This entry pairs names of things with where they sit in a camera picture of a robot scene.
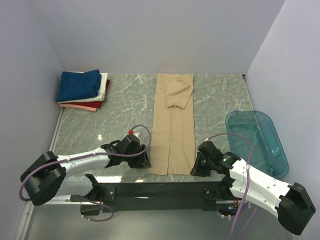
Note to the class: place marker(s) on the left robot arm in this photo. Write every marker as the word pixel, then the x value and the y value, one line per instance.
pixel 57 175

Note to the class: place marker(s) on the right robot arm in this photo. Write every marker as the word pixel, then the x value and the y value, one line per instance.
pixel 289 203

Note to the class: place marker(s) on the folded blue t shirt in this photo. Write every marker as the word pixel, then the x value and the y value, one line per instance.
pixel 78 86

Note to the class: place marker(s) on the black base beam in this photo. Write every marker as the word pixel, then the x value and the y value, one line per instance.
pixel 146 196

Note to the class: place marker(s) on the beige t shirt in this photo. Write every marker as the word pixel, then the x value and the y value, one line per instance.
pixel 173 145

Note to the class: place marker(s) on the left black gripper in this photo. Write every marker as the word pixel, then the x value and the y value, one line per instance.
pixel 142 161

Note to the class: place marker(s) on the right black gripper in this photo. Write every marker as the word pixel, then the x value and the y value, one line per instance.
pixel 197 170

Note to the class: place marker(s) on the teal plastic bin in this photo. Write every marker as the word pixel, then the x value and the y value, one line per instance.
pixel 258 129

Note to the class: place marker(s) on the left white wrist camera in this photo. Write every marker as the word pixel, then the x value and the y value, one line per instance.
pixel 137 134

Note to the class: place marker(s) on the folded pink t shirt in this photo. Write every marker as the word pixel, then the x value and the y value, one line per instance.
pixel 75 106

